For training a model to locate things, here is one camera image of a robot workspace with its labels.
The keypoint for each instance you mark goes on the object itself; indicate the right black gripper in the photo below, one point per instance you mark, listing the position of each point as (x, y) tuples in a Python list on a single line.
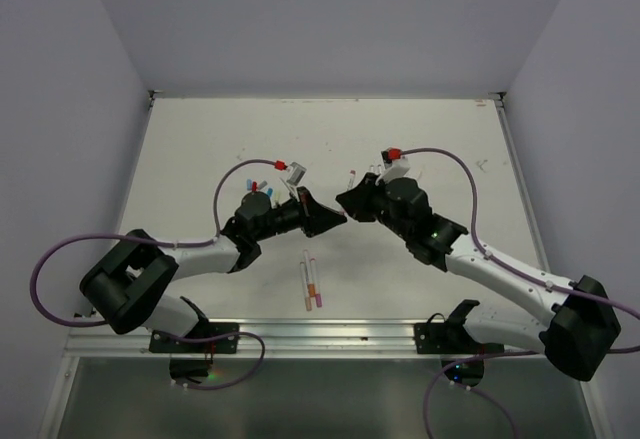
[(358, 199)]

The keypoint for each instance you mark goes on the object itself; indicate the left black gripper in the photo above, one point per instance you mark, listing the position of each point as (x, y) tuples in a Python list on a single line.
[(315, 218)]

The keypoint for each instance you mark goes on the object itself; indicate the pink cap pen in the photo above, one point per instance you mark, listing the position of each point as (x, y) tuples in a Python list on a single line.
[(351, 181)]

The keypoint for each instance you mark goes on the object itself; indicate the magenta cap pen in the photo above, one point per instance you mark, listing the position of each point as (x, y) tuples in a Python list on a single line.
[(316, 283)]

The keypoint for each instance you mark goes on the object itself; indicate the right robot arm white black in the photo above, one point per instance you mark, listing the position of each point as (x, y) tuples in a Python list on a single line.
[(570, 322)]

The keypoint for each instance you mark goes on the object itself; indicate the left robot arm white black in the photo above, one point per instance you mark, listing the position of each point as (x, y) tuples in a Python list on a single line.
[(128, 285)]

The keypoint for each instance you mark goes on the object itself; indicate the orange band pen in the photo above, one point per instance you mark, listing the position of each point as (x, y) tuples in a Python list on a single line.
[(309, 276)]

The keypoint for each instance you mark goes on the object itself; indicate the peach cap pen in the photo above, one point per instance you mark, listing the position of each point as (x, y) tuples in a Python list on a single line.
[(305, 290)]

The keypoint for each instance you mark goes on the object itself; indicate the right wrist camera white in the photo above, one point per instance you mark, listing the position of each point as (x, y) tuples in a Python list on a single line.
[(396, 165)]

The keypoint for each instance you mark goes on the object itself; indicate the aluminium mounting rail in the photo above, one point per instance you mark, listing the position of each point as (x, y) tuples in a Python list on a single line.
[(312, 339)]

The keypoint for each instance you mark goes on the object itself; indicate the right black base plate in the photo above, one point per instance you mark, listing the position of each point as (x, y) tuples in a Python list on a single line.
[(447, 336)]

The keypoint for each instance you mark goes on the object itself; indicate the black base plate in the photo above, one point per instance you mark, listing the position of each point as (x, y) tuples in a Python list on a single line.
[(447, 336), (205, 338)]

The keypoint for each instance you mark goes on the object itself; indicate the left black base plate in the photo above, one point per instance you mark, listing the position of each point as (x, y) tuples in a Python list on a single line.
[(205, 338)]

